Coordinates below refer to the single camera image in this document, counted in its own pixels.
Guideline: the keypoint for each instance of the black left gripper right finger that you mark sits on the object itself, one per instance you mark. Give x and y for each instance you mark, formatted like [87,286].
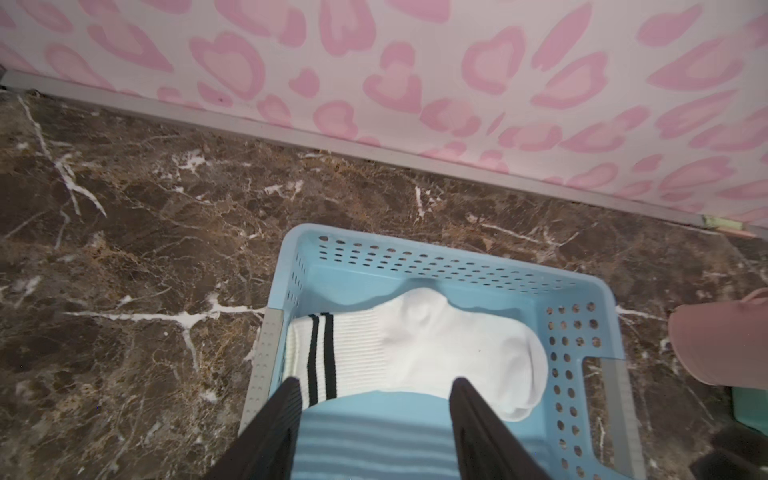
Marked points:
[485,447]

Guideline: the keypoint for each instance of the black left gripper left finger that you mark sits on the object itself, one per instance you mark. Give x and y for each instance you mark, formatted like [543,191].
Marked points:
[266,448]

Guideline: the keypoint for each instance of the light blue plastic basket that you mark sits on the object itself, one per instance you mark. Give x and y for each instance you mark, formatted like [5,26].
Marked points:
[583,428]

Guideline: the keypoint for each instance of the pink pencil cup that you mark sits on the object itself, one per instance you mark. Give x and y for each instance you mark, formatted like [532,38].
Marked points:
[723,343]

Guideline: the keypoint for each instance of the small teal cube clock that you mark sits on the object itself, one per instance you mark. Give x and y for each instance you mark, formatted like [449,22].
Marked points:
[750,408]

